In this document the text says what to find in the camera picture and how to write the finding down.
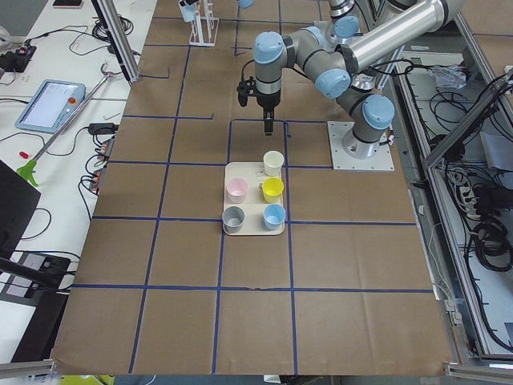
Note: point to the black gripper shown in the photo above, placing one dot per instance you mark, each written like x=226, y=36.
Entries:
x=267, y=102

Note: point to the white plastic cup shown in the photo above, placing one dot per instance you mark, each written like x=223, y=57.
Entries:
x=273, y=163

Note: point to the light blue plastic cup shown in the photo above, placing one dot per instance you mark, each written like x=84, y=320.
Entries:
x=188, y=9

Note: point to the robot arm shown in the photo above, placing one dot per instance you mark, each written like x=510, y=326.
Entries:
x=332, y=73

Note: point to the yellow plastic cup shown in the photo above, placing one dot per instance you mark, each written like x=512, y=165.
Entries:
x=272, y=189

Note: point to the pink plastic cup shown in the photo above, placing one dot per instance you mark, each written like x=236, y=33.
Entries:
x=237, y=189

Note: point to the grey plastic cup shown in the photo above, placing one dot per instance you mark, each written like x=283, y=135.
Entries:
x=233, y=219

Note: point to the cream rabbit tray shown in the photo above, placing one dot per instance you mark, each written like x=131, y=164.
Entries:
x=253, y=205

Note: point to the blue teach pendant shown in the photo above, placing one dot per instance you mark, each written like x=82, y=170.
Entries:
x=50, y=106

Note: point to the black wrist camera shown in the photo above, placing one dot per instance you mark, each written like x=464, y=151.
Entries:
x=245, y=89

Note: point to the white wire cup rack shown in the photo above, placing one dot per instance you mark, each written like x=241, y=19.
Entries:
x=204, y=25

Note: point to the green handled reacher tool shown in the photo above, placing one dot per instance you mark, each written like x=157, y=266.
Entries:
x=26, y=172

